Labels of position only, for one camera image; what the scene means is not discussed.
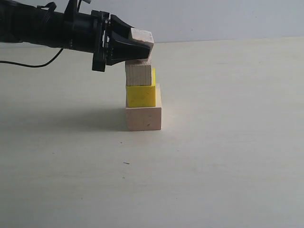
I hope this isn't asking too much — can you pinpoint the small wooden cube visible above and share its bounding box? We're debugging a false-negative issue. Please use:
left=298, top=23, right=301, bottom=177
left=130, top=28, right=154, bottom=50

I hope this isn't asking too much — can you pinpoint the yellow foam cube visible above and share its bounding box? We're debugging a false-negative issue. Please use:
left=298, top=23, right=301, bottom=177
left=126, top=68, right=156, bottom=108

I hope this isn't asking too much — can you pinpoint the large wooden cube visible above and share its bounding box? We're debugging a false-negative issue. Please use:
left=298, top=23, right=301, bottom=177
left=125, top=83, right=162, bottom=131

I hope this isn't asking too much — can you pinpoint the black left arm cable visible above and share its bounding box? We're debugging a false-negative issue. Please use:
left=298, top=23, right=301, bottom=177
left=0, top=47, right=65, bottom=69

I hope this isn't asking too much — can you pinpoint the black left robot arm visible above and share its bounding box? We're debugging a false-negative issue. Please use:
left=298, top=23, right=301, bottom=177
left=0, top=0, right=152, bottom=72

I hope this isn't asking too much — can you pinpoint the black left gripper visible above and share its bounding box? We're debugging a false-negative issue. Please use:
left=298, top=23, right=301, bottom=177
left=91, top=10, right=151, bottom=72

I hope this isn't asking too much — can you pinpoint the medium wooden cube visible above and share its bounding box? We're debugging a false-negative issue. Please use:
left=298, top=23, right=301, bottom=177
left=125, top=57, right=152, bottom=86

